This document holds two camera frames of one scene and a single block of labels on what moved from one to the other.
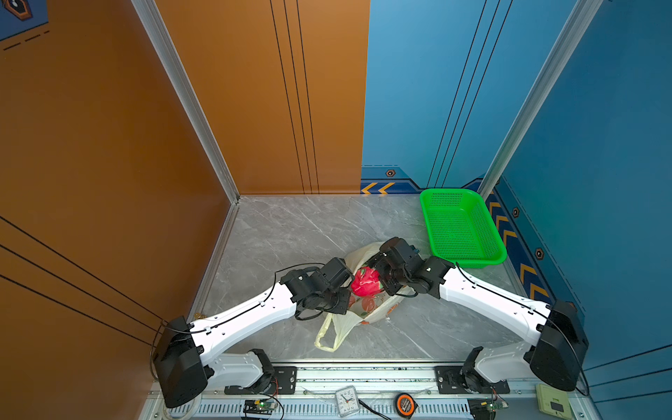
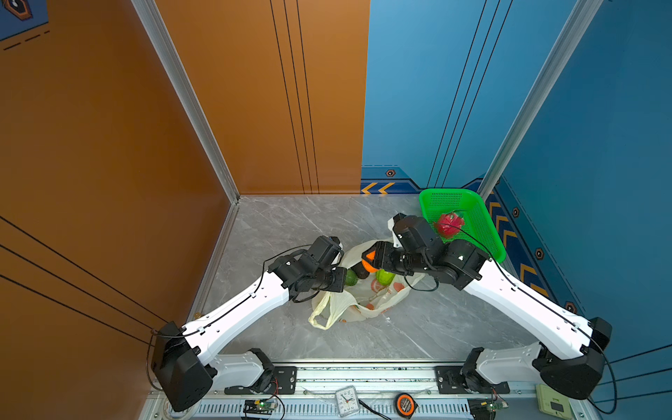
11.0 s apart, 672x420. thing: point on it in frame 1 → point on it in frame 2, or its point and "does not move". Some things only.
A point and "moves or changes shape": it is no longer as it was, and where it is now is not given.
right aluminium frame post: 567,42 does not move
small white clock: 347,401 does not move
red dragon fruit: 366,282 → 449,224
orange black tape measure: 405,405 does not move
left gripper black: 346,294 → 340,276
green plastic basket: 462,228 does not move
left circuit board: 262,407 does not move
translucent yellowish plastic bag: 363,309 moves or changes shape
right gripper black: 377,262 → 381,257
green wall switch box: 553,402 does not move
